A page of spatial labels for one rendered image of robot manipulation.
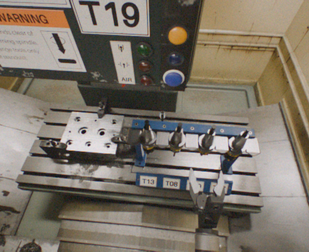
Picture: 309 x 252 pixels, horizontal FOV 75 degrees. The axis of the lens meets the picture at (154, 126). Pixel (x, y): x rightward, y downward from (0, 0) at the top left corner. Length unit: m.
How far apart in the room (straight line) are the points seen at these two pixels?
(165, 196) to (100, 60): 0.78
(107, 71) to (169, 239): 0.93
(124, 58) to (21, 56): 0.18
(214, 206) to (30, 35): 0.59
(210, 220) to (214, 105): 1.17
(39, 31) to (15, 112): 1.38
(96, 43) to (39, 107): 1.42
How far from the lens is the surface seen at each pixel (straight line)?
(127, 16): 0.30
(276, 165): 1.33
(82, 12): 0.32
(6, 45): 0.42
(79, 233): 1.23
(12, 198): 1.51
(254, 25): 1.57
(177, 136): 0.71
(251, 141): 0.84
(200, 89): 1.81
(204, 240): 0.70
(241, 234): 1.24
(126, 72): 0.36
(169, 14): 0.29
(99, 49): 0.34
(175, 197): 1.02
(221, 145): 0.79
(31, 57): 0.41
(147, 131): 0.70
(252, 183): 1.13
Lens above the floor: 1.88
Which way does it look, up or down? 57 degrees down
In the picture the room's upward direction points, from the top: 1 degrees counter-clockwise
